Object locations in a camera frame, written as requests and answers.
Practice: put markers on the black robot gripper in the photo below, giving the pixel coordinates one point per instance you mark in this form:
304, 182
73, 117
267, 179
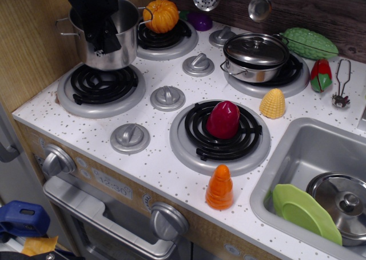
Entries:
98, 26

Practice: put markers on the tall steel pot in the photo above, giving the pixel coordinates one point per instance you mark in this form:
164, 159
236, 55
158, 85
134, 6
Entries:
126, 21

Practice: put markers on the back left stove burner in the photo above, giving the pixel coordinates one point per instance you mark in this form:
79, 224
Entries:
176, 43

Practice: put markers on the stove burner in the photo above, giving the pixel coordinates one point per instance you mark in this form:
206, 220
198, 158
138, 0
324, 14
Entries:
198, 150
176, 43
292, 79
92, 93

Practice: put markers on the front left stove burner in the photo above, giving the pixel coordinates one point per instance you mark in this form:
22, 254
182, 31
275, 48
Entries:
92, 93

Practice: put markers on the front right stove burner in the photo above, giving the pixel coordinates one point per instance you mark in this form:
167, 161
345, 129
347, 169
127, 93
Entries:
198, 150

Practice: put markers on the back right stove burner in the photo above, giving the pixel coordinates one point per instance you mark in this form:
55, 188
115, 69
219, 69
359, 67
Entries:
292, 79

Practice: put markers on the steel pot in sink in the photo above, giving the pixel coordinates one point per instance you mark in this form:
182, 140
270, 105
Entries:
343, 197

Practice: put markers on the orange toy pumpkin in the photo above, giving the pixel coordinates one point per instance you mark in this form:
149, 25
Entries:
161, 16

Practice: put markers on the grey stovetop knob middle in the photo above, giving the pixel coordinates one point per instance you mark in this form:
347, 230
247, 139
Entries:
167, 98

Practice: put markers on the grey stovetop knob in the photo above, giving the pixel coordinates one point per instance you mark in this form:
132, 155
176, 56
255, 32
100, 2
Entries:
130, 138
198, 66
220, 37
167, 98

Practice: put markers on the purple toy eggplant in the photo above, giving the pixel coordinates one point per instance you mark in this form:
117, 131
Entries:
200, 21

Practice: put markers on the grey stovetop knob upper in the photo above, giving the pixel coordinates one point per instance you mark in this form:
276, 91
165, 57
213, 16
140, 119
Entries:
198, 66

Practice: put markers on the grey stovetop knob front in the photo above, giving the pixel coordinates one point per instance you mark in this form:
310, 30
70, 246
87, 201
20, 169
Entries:
130, 138

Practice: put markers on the grey stovetop knob back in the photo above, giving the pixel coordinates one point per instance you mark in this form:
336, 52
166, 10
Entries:
220, 37

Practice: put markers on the left oven dial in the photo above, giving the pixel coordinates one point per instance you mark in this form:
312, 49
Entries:
57, 161

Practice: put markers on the oven dial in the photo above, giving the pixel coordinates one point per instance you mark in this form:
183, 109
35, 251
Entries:
57, 161
166, 222

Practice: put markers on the dark red toy pepper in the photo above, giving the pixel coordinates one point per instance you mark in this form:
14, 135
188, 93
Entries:
223, 121

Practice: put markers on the steel pan with lid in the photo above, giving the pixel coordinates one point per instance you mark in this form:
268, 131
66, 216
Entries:
254, 57

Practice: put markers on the hanging steel ladle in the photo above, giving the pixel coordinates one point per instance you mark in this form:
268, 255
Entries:
259, 10

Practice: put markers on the yellow toy corn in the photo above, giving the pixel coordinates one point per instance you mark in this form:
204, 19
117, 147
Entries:
273, 104

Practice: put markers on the orange toy carrot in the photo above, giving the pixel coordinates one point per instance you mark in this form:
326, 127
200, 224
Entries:
219, 194

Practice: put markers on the right oven dial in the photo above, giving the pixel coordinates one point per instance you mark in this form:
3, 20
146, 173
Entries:
166, 222

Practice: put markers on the blue clamp tool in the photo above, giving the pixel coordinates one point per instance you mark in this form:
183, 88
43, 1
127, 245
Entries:
23, 219

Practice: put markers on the green toy bitter gourd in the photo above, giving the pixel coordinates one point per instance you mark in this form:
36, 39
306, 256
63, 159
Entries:
309, 44

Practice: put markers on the red green toy pepper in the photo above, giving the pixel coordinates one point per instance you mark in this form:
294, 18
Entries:
321, 76

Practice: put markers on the grey sink basin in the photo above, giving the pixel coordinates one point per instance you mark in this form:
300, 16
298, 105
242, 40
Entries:
307, 149

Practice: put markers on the small metal tongs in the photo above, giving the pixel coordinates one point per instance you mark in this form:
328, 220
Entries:
343, 76

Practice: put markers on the green plastic plate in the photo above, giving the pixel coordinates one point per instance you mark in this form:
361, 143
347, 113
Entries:
298, 207

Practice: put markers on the grey fridge handle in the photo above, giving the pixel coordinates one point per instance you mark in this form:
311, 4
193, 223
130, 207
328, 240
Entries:
9, 151

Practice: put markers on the grey oven door handle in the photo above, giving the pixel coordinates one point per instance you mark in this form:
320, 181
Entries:
103, 232

